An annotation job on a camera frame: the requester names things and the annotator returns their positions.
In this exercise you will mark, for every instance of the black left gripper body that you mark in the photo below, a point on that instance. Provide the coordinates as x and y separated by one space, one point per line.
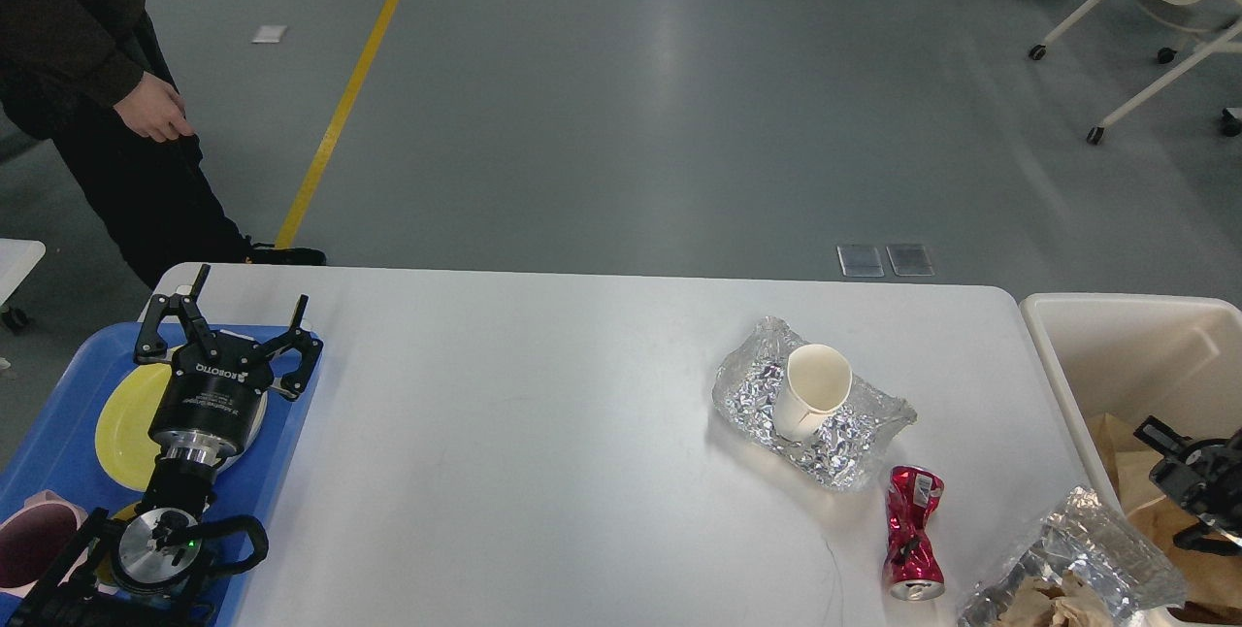
215 400

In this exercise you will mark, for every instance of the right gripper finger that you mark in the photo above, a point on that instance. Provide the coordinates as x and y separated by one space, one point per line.
1175 474
1197 538

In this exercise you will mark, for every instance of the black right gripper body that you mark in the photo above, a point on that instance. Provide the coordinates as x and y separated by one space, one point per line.
1219 499

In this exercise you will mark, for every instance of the yellow plastic plate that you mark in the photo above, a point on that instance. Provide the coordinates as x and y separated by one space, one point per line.
123 445

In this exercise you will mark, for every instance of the pink mug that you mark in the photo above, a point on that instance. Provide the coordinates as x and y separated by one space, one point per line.
33 537

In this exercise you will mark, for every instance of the white paper cup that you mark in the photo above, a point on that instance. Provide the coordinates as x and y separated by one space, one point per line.
817 379

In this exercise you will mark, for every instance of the aluminium foil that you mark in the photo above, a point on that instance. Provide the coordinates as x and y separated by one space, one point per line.
848 451

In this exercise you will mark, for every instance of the large brown paper bag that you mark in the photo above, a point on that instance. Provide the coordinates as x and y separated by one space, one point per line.
1127 462

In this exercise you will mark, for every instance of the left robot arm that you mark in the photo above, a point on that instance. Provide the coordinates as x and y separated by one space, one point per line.
175 568

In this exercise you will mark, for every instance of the pink plate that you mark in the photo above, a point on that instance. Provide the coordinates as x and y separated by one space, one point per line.
255 425

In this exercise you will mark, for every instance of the white plastic bin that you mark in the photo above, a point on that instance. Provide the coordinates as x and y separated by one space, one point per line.
1134 356

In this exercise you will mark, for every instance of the blue plastic tray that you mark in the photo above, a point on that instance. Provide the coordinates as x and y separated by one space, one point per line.
59 452

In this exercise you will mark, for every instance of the crumpled brown paper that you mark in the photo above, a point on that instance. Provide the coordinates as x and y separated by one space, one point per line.
1043 603

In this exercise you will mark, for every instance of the white side table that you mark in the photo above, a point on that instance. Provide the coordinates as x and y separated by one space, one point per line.
18 258

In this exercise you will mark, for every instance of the crushed red can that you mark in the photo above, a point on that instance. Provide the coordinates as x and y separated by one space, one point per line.
910 571

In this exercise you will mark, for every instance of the person in black trousers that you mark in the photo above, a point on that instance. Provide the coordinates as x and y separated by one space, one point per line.
89 76

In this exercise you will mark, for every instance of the floor socket plate right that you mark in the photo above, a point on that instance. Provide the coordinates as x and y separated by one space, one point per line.
910 260

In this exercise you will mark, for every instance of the floor socket plate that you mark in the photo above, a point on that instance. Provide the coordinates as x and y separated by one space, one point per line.
910 260
860 261

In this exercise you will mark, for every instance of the floor socket plate left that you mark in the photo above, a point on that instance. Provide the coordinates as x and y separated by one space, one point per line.
860 261

